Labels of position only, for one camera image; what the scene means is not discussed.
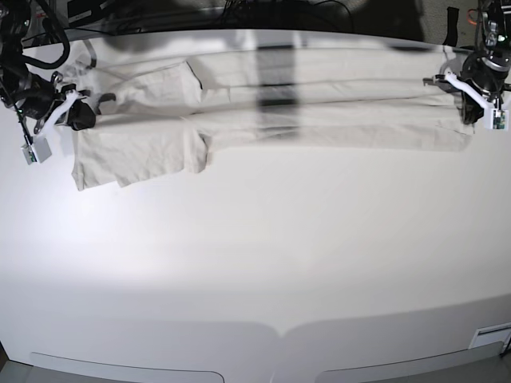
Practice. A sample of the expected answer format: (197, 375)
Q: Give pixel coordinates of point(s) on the beige T-shirt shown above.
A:
(170, 115)

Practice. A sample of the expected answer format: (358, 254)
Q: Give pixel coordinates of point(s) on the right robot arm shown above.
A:
(16, 17)

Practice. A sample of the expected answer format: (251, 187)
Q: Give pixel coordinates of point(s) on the black equipment on background desk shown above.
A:
(84, 12)

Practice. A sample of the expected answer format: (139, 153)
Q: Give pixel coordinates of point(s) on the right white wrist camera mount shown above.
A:
(37, 149)

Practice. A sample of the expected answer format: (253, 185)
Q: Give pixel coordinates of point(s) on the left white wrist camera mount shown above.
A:
(496, 113)

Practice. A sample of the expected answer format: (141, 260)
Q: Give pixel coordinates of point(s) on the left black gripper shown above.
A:
(487, 78)

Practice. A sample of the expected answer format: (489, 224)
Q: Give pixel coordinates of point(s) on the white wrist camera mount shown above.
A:
(37, 149)
(496, 113)

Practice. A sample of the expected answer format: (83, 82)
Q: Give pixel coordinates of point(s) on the white label sticker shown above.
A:
(491, 334)

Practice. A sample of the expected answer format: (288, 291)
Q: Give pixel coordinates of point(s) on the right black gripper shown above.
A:
(37, 98)

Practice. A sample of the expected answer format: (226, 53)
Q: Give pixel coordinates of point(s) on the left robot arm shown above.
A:
(492, 38)

